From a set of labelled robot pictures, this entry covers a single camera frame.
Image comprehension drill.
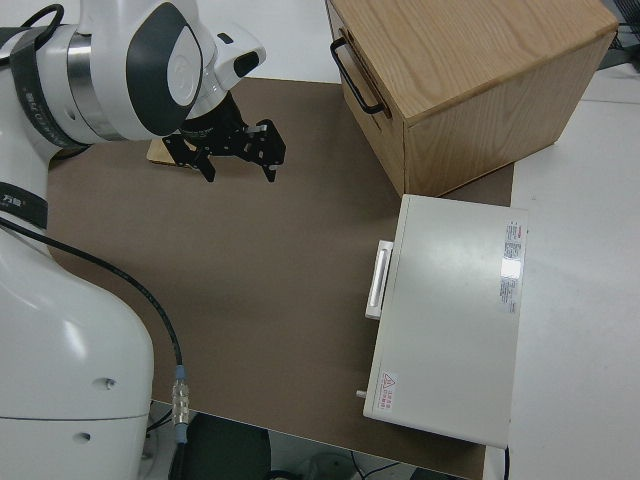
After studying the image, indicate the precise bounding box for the light wooden drawer box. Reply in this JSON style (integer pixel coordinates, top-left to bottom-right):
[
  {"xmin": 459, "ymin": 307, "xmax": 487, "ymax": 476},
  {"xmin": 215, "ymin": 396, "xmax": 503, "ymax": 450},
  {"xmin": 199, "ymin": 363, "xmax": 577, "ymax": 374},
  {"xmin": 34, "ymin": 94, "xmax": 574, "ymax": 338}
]
[{"xmin": 324, "ymin": 0, "xmax": 619, "ymax": 199}]

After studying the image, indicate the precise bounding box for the white toaster oven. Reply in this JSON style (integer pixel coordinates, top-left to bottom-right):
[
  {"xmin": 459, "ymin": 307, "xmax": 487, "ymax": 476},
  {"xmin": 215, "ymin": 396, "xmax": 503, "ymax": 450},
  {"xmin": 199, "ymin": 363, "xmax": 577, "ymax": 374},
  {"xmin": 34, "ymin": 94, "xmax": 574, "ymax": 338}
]
[{"xmin": 355, "ymin": 193, "xmax": 530, "ymax": 447}]

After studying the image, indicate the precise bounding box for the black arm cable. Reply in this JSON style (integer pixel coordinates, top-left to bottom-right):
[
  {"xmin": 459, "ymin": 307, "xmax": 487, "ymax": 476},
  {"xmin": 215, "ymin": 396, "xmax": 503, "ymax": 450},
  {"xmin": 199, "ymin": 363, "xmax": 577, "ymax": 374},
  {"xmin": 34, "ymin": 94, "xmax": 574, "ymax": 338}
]
[{"xmin": 0, "ymin": 212, "xmax": 194, "ymax": 480}]

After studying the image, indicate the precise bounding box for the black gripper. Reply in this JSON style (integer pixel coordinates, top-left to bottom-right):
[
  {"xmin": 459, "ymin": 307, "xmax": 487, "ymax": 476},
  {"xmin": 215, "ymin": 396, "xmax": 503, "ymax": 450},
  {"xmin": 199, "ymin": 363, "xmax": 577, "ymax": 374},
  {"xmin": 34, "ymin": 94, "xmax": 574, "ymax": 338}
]
[{"xmin": 162, "ymin": 94, "xmax": 287, "ymax": 185}]

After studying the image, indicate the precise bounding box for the black mesh object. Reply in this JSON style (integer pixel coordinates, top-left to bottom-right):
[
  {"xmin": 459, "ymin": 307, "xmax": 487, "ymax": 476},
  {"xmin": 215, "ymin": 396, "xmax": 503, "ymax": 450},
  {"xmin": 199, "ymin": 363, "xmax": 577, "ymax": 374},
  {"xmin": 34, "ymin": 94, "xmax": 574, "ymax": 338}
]
[{"xmin": 606, "ymin": 0, "xmax": 640, "ymax": 69}]

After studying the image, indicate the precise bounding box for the wooden mug rack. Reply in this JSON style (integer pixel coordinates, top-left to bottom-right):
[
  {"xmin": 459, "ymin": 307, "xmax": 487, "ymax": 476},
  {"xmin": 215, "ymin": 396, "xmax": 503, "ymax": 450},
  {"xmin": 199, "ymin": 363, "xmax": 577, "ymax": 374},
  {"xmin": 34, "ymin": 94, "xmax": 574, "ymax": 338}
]
[{"xmin": 145, "ymin": 138, "xmax": 187, "ymax": 167}]

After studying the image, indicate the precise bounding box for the brown table mat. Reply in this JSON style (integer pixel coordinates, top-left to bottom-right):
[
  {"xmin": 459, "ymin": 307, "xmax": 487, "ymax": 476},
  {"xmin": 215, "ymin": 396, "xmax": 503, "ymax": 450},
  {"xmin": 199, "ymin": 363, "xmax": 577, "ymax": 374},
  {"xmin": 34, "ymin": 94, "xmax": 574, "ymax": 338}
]
[{"xmin": 47, "ymin": 77, "xmax": 516, "ymax": 480}]

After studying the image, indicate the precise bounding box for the black drawer box handle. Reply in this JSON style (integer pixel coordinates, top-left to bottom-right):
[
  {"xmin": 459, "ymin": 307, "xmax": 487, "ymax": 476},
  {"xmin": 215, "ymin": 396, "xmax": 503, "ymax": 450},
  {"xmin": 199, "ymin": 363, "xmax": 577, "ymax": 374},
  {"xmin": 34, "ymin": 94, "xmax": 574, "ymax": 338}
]
[{"xmin": 329, "ymin": 38, "xmax": 387, "ymax": 116}]

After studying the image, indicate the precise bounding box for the toaster oven door handle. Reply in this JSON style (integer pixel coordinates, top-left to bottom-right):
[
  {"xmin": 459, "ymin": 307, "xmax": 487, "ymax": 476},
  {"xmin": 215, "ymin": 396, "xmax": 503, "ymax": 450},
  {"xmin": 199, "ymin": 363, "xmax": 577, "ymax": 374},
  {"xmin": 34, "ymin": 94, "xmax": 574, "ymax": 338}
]
[{"xmin": 364, "ymin": 240, "xmax": 396, "ymax": 321}]

